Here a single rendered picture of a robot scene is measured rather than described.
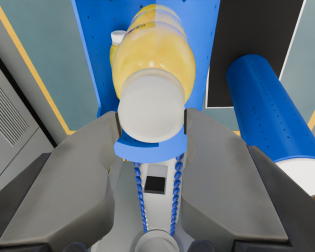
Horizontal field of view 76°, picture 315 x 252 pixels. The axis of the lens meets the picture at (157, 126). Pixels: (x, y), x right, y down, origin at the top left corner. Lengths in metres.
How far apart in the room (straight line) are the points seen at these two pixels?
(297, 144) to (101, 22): 0.78
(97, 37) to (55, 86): 1.65
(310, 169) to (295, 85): 1.15
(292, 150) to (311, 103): 1.29
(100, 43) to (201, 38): 0.28
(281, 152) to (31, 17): 1.83
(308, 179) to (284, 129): 0.21
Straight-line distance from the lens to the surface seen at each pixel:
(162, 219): 1.58
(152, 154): 0.48
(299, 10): 1.56
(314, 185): 1.03
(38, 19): 1.93
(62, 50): 1.93
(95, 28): 0.55
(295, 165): 0.89
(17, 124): 2.32
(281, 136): 0.94
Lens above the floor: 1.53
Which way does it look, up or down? 47 degrees down
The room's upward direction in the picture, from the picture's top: 170 degrees counter-clockwise
